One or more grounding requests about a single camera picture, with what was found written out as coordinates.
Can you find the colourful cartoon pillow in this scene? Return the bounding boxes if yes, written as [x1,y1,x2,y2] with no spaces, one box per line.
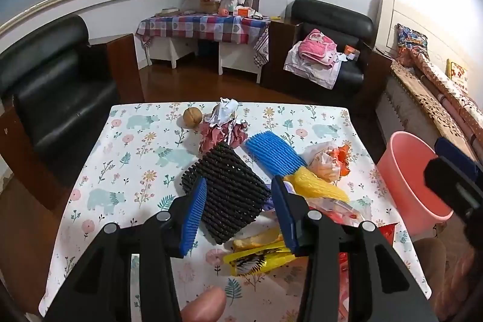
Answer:
[394,23,429,66]

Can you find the brown walnut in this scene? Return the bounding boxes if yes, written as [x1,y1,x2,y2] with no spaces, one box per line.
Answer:
[183,108,202,127]

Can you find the clear bag with orange peel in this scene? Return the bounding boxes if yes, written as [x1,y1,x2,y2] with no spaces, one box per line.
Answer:
[302,141,353,182]

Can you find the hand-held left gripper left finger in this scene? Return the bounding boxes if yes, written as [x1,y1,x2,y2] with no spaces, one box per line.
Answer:
[43,177,208,322]

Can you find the yellow snack wrapper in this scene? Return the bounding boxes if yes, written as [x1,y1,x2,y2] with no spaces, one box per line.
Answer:
[222,246,299,277]

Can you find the yellow flower pillow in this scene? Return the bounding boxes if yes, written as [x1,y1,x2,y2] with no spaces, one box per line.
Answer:
[446,59,469,89]

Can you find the black foam net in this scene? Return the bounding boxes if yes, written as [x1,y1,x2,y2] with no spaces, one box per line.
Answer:
[180,142,272,246]

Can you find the clear plastic wrapper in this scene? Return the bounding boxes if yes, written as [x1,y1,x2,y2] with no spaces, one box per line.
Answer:
[307,197,372,228]

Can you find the blue foam net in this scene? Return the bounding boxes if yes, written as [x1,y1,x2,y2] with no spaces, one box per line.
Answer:
[245,131,308,185]

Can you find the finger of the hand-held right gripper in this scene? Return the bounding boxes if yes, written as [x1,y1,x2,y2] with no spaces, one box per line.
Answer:
[423,156,483,221]
[434,136,481,172]

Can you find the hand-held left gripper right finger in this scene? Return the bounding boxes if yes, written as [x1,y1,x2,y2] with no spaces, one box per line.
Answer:
[271,176,440,322]

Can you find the orange dotted quilt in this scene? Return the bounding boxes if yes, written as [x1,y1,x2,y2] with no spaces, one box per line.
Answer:
[409,50,483,130]

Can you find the pink plastic bucket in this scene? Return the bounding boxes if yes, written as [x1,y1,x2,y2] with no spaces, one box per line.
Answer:
[376,131,455,238]

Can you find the pink folded cloth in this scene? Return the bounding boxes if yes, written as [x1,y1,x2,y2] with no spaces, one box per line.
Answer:
[297,30,338,67]

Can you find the white side table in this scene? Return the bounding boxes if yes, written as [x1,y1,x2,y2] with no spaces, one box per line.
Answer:
[145,37,265,83]

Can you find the checkered cloth side table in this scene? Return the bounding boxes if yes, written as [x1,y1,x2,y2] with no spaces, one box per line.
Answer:
[135,13,270,67]

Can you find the brown leaf pattern blanket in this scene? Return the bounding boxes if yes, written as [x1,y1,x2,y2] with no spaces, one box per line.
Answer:
[390,60,483,164]

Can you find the white cloth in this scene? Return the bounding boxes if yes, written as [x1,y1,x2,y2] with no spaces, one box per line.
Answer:
[284,43,342,91]

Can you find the person's left hand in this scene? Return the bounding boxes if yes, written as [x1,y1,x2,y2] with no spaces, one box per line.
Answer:
[180,286,227,322]

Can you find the black leather armchair wooden sides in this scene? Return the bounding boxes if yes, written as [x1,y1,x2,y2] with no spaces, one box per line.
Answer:
[0,14,145,211]

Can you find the white paper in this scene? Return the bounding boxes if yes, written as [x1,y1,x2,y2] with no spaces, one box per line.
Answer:
[206,98,240,126]

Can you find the yellow fruit peel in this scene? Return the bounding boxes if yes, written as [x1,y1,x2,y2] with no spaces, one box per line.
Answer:
[232,228,285,251]

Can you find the yellow foam net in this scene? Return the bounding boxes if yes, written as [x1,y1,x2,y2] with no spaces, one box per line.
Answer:
[283,169,350,204]

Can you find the black leather armchair with clothes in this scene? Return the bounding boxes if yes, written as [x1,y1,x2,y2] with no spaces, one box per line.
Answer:
[260,0,393,111]

